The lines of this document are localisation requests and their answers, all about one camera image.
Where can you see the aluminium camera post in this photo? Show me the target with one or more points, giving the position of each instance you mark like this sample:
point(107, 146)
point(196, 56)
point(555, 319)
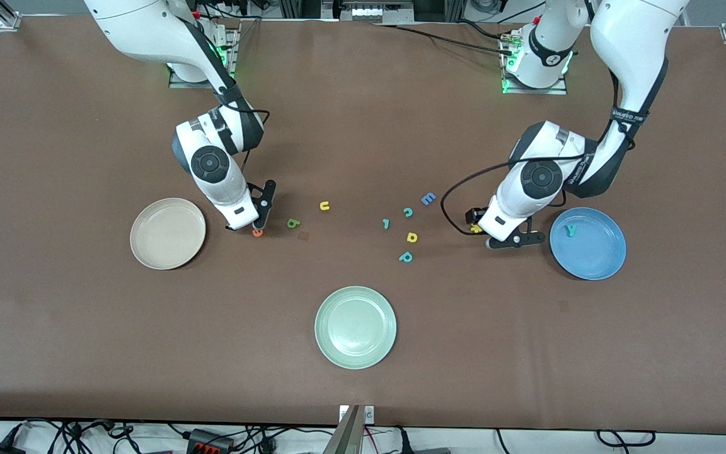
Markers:
point(347, 435)

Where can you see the teal foam letter p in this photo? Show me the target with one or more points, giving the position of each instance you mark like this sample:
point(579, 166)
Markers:
point(406, 257)

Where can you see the beige brown plate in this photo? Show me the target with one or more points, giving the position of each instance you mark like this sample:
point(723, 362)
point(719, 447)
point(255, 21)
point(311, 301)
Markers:
point(167, 233)

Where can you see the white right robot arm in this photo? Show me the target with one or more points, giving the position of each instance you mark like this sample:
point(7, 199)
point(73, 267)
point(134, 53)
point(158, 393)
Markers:
point(149, 31)

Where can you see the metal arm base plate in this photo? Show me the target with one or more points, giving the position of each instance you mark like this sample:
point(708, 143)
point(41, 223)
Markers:
point(180, 84)
point(533, 91)

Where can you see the black power strip red switches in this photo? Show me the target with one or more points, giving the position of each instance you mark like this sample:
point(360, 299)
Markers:
point(208, 439)

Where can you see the green foam letter b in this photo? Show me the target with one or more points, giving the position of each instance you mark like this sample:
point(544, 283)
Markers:
point(292, 223)

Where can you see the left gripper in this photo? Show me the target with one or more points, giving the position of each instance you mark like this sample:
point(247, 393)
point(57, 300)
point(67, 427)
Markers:
point(473, 217)

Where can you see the teal foam letter y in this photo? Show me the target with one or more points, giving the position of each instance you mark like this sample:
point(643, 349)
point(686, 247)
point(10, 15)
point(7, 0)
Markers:
point(570, 231)

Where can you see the black power adapter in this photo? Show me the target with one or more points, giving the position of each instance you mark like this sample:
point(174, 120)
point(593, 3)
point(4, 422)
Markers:
point(0, 449)

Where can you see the blue plate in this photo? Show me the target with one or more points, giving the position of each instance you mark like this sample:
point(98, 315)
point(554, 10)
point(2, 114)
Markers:
point(593, 252)

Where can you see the pale green plate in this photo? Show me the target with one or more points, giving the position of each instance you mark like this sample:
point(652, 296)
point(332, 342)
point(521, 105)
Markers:
point(355, 328)

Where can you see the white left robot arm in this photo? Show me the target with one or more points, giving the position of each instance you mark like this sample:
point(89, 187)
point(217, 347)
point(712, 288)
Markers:
point(634, 38)

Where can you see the aluminium equipment rack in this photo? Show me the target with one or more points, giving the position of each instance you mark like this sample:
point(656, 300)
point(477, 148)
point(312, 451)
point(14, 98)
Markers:
point(369, 9)

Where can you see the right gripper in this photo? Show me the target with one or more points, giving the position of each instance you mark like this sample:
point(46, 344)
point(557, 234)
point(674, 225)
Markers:
point(228, 227)

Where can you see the white post mounting bracket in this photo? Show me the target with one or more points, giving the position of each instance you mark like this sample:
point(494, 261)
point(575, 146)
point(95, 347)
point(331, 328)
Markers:
point(369, 414)

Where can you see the blue foam letter E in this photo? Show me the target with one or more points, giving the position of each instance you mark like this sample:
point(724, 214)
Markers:
point(428, 199)

